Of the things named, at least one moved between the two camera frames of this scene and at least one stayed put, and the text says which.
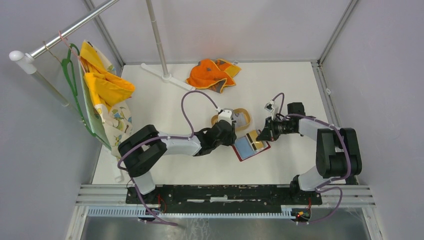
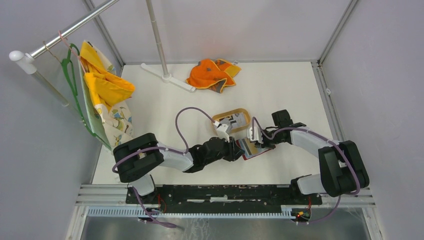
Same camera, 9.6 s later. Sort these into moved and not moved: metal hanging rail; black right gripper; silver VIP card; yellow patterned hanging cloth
Moved: black right gripper
Not moved: yellow patterned hanging cloth; metal hanging rail; silver VIP card
